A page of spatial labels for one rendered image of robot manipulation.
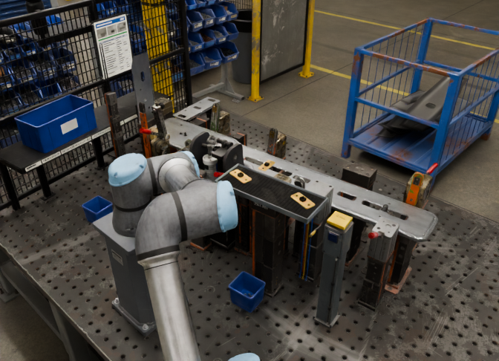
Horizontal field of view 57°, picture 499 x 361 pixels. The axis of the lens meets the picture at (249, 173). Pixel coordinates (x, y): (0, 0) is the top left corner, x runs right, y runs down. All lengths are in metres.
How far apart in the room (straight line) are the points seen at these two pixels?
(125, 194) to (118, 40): 1.28
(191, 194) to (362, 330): 0.95
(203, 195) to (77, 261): 1.13
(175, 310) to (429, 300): 1.16
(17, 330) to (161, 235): 1.96
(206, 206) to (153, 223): 0.12
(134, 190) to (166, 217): 0.43
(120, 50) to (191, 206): 1.67
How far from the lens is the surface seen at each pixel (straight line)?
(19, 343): 2.84
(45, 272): 2.09
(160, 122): 2.07
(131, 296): 1.69
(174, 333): 1.04
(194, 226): 1.03
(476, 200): 3.84
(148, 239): 1.02
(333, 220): 1.46
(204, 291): 1.86
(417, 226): 1.77
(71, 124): 2.25
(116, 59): 2.59
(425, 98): 4.04
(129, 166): 1.42
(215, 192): 1.05
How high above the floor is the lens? 2.07
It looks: 33 degrees down
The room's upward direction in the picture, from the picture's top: straight up
